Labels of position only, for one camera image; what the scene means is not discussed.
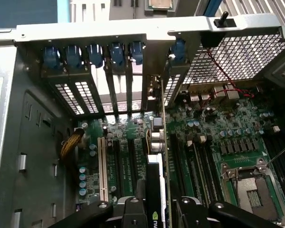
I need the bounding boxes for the black yellow braided wire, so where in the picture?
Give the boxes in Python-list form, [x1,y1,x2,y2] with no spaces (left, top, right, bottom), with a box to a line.
[59,126,87,163]

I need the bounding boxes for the silver CPU chip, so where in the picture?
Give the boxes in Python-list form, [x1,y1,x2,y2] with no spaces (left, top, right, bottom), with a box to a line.
[144,0,176,17]

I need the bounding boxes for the red black twisted wire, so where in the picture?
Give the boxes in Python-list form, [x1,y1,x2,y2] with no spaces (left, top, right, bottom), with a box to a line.
[207,47,255,99]

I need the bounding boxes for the green Dell motherboard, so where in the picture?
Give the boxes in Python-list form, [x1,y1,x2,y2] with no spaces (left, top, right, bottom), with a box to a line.
[72,83,285,228]

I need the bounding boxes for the blue card retention clip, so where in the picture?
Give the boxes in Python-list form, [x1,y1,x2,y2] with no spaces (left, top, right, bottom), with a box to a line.
[109,42,128,67]
[86,44,104,68]
[171,39,188,62]
[44,46,61,69]
[130,41,145,65]
[64,45,83,69]

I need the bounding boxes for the open grey PC case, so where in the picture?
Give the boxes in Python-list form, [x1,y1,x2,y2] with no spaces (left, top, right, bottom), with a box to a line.
[0,11,285,228]

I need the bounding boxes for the thin metal locking lever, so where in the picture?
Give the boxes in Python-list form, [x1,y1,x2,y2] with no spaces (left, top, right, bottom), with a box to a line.
[266,143,285,167]

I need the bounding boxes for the perforated metal slot cover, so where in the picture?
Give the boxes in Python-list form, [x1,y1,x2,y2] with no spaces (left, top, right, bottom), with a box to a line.
[68,70,103,114]
[41,68,85,117]
[162,60,190,107]

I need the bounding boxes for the hard disk in blue caddy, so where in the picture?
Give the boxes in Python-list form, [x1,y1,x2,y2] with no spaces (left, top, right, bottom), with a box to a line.
[194,0,228,17]

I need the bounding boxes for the metal CPU socket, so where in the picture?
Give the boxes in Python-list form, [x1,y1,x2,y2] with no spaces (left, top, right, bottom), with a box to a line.
[218,155,285,225]

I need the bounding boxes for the dark part with white print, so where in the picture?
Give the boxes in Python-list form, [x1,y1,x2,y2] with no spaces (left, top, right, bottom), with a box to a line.
[101,95,143,112]

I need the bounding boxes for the white PCI expansion slot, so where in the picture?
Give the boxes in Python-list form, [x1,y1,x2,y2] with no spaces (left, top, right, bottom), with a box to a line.
[96,136,109,203]

